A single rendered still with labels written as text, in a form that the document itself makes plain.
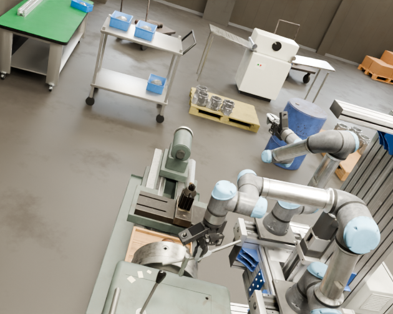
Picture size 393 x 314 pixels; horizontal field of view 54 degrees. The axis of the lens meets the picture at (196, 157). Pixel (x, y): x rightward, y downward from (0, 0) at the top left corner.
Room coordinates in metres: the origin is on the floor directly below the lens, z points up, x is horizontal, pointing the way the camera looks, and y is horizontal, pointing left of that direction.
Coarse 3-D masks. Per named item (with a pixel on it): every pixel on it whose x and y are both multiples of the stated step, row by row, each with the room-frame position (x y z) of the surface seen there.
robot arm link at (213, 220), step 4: (208, 212) 1.06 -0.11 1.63; (208, 216) 1.06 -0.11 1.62; (212, 216) 1.05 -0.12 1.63; (224, 216) 1.10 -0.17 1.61; (208, 220) 1.05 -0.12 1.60; (212, 220) 1.05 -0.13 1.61; (216, 220) 1.05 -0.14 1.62; (220, 220) 1.06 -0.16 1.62; (224, 220) 1.07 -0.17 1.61; (216, 224) 1.05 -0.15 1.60; (220, 224) 1.06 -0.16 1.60
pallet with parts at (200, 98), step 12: (192, 96) 5.64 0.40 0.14; (204, 96) 5.38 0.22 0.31; (216, 96) 5.55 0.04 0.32; (192, 108) 5.30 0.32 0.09; (204, 108) 5.35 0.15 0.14; (216, 108) 5.40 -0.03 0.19; (228, 108) 5.42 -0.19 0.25; (240, 108) 5.87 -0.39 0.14; (252, 108) 6.06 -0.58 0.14; (216, 120) 5.38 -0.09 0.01; (228, 120) 5.41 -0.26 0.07; (240, 120) 5.45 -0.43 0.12; (252, 120) 5.59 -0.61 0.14
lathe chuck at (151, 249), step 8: (144, 248) 1.23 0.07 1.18; (152, 248) 1.22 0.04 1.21; (160, 248) 1.22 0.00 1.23; (176, 248) 1.25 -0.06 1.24; (184, 248) 1.27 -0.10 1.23; (136, 256) 1.21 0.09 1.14; (144, 256) 1.18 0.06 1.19; (152, 256) 1.18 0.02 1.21; (168, 256) 1.19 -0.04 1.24; (176, 256) 1.20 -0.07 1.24; (192, 256) 1.28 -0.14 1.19; (192, 264) 1.23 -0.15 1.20
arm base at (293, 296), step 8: (288, 288) 1.31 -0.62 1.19; (296, 288) 1.27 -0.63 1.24; (288, 296) 1.27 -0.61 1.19; (296, 296) 1.25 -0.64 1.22; (304, 296) 1.24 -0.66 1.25; (288, 304) 1.24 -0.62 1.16; (296, 304) 1.24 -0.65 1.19; (304, 304) 1.23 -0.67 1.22; (296, 312) 1.22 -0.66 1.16; (304, 312) 1.21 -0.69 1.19
